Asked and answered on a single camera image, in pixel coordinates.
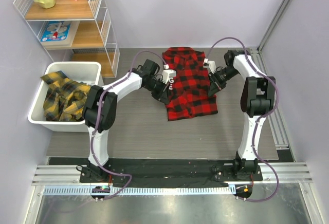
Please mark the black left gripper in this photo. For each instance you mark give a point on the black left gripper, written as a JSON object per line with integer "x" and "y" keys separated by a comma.
{"x": 163, "y": 95}

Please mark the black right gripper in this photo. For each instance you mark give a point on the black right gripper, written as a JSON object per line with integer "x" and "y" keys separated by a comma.
{"x": 215, "y": 86}

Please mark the red black plaid shirt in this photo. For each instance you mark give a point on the red black plaid shirt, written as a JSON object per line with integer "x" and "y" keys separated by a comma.
{"x": 188, "y": 92}

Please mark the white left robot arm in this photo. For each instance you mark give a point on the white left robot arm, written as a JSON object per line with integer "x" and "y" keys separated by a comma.
{"x": 100, "y": 110}

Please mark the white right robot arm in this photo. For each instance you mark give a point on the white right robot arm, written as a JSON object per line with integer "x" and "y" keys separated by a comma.
{"x": 257, "y": 101}

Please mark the white plastic bin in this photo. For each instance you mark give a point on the white plastic bin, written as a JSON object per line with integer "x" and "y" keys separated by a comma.
{"x": 86, "y": 72}

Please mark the yellow plaid shirt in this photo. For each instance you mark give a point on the yellow plaid shirt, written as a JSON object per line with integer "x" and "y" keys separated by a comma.
{"x": 65, "y": 98}

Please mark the blue white picture book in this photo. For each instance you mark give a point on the blue white picture book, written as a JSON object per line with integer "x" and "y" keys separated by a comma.
{"x": 57, "y": 33}

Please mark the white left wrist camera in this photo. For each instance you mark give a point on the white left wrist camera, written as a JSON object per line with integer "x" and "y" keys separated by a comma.
{"x": 168, "y": 74}

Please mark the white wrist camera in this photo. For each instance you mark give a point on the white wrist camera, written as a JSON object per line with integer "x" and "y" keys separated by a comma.
{"x": 168, "y": 74}
{"x": 210, "y": 65}

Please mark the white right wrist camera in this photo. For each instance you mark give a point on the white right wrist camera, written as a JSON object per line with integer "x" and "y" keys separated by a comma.
{"x": 210, "y": 65}

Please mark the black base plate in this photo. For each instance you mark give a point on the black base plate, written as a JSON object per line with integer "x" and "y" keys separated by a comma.
{"x": 167, "y": 173}

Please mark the white wire shelf rack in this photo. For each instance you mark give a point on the white wire shelf rack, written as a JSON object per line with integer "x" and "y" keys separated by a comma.
{"x": 95, "y": 39}

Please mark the slotted aluminium rail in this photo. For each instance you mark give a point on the slotted aluminium rail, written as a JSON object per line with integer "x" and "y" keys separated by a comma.
{"x": 103, "y": 190}

